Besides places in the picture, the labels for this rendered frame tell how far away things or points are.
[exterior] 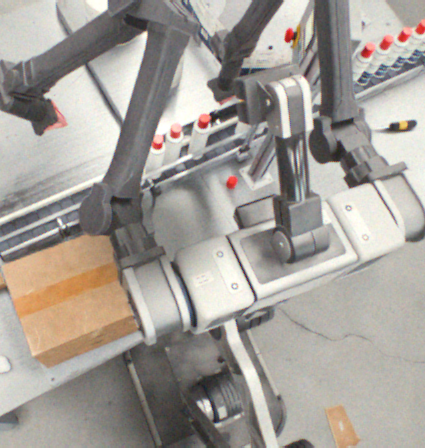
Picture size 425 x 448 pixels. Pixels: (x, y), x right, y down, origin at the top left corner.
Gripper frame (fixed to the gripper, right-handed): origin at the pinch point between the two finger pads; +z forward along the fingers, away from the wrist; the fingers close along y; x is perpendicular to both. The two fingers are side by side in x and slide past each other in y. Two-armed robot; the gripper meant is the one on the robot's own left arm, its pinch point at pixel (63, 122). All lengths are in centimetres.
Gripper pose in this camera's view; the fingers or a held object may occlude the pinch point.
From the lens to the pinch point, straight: 139.5
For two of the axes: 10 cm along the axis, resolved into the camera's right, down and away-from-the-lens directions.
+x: -7.5, 4.9, 4.4
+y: -3.8, -8.7, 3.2
